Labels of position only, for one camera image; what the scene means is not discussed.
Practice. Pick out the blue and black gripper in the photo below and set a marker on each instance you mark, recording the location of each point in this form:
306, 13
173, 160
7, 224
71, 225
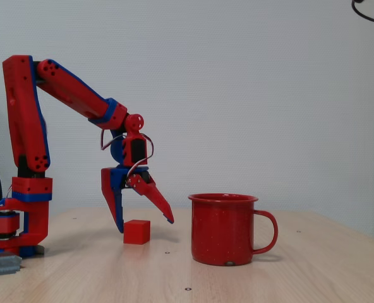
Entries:
117, 177

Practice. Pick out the red cube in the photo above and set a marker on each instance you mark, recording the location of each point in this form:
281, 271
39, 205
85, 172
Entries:
136, 233

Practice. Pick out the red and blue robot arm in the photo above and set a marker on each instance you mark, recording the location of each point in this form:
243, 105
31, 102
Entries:
22, 110

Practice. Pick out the red enamel mug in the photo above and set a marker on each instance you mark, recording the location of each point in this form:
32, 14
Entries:
221, 230

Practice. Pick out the grey duct tape piece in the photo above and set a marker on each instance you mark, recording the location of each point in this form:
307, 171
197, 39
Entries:
2, 265

